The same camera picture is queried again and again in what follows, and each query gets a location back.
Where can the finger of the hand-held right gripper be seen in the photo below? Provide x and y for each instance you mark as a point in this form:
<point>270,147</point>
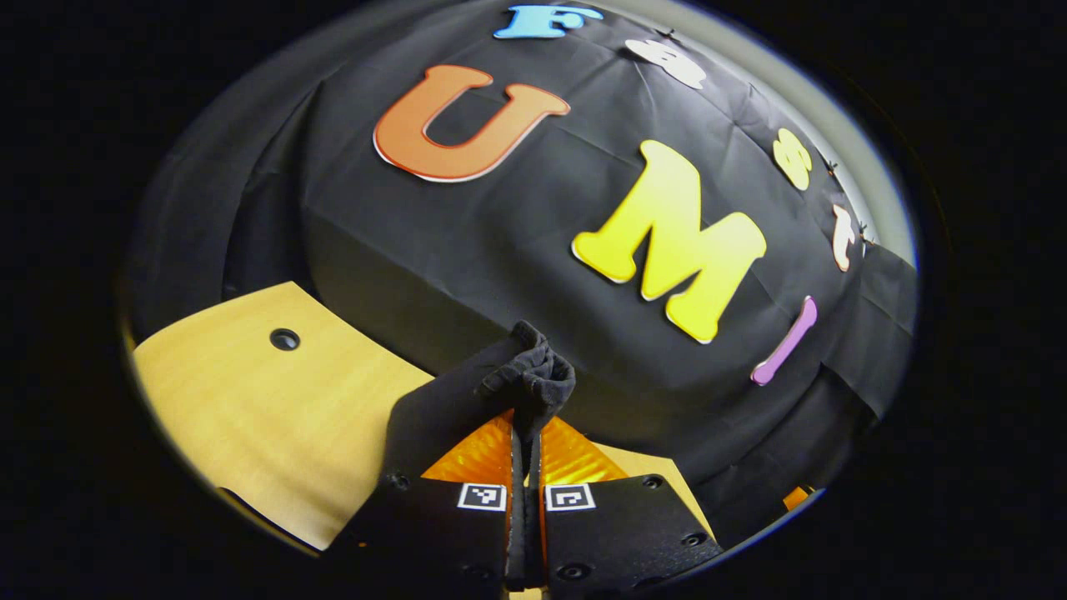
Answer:
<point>796,498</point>

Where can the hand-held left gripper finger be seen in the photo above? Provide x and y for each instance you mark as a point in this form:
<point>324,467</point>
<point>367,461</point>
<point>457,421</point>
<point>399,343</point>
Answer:
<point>534,517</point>
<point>517,517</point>

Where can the dark grey jeans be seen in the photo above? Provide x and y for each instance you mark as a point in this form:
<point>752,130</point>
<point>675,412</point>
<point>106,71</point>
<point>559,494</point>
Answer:
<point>450,408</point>

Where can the black backdrop cloth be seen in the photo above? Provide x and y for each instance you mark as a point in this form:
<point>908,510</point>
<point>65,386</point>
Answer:
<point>417,250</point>

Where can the black table grommet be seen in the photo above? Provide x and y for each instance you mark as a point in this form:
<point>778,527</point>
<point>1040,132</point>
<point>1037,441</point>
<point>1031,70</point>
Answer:
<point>283,339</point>

